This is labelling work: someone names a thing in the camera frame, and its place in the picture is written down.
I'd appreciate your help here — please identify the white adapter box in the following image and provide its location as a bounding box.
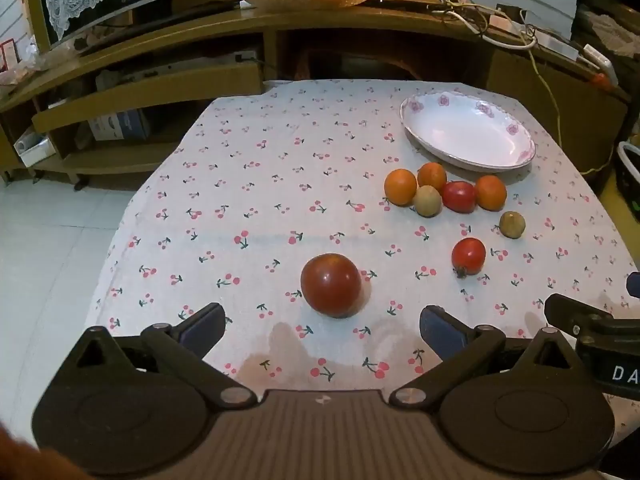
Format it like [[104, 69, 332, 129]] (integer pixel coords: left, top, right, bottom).
[[535, 30, 581, 59]]

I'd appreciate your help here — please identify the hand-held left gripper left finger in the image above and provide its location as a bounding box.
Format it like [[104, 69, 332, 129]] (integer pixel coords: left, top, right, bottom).
[[67, 303, 257, 407]]

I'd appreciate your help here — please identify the green-brown kiwi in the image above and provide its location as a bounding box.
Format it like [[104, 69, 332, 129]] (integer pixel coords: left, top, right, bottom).
[[499, 211, 527, 239], [413, 185, 443, 218]]

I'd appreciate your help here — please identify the small orange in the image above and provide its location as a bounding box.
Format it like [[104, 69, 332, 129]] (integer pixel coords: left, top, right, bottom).
[[417, 162, 448, 192], [383, 168, 418, 207], [474, 175, 508, 212]]

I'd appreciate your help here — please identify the white cable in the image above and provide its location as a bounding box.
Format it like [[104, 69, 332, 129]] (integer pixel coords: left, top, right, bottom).
[[440, 7, 538, 52]]

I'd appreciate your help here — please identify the blue and white box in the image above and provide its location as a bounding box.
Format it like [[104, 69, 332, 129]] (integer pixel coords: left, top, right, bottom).
[[89, 109, 152, 142]]

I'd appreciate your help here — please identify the black bin with white rim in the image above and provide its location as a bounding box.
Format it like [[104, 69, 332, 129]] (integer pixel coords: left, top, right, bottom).
[[615, 140, 640, 207]]

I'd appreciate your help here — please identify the small red tomato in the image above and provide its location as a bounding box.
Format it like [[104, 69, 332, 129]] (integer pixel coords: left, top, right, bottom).
[[441, 181, 477, 214], [451, 237, 487, 279]]

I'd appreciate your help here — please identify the white floral plate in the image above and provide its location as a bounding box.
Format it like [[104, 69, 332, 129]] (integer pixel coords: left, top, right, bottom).
[[399, 91, 537, 173]]

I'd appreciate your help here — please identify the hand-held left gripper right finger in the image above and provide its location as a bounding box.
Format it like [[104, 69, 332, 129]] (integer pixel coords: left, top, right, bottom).
[[389, 304, 581, 407]]

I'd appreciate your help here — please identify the large dark red tomato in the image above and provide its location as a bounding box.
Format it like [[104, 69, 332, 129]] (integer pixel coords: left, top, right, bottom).
[[300, 253, 363, 319]]

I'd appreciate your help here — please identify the cherry print tablecloth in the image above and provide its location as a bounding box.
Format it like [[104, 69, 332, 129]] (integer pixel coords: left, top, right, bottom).
[[82, 79, 640, 461]]

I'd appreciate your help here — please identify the white power strip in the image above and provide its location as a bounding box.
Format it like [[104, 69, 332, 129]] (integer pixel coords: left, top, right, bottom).
[[580, 44, 615, 71]]

